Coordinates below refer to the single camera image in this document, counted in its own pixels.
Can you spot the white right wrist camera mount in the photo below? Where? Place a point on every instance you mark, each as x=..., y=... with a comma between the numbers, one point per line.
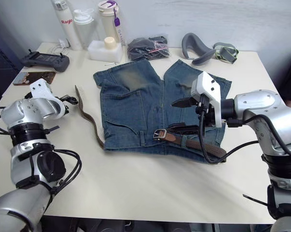
x=209, y=87

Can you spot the grey headset face pad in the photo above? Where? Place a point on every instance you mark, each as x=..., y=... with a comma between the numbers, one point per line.
x=191, y=44

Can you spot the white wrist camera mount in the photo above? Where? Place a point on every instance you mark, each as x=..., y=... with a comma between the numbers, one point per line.
x=209, y=87
x=40, y=90

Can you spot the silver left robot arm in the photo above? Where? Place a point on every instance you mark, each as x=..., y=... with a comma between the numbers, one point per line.
x=27, y=110

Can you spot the clear shaker bottle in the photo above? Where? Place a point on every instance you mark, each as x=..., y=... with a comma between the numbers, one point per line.
x=83, y=31

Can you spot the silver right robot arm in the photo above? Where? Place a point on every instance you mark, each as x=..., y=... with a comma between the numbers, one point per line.
x=261, y=101

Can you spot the dark cabinet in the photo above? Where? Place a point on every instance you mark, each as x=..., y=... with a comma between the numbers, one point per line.
x=0, y=72

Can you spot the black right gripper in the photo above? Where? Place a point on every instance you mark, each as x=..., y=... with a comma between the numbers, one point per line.
x=204, y=113

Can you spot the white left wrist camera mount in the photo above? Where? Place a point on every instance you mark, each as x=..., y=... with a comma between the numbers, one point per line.
x=40, y=90

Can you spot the blue denim shorts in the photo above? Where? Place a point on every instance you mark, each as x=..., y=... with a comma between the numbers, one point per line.
x=133, y=108

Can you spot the cream bottle purple lid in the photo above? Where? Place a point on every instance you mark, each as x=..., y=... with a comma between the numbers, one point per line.
x=109, y=23

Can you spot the plastic bag of black items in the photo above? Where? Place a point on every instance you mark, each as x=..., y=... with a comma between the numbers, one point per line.
x=147, y=49

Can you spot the cream round cap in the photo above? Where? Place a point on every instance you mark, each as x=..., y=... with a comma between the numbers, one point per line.
x=110, y=43

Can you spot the white tall bottle red print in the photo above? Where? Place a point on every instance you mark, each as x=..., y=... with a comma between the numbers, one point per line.
x=68, y=26

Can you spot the brown braided belt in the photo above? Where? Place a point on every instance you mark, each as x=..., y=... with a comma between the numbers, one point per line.
x=198, y=146

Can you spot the brown printed card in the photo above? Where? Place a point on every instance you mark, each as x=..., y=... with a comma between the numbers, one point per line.
x=33, y=77

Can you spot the grey handheld controller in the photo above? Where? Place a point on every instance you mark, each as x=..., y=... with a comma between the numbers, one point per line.
x=45, y=61

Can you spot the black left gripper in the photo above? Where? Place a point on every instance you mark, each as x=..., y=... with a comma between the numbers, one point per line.
x=64, y=107

